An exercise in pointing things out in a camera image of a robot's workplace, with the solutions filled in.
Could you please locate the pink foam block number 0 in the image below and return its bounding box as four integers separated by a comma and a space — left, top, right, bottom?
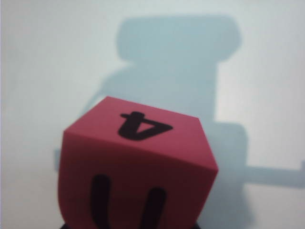
57, 95, 219, 229

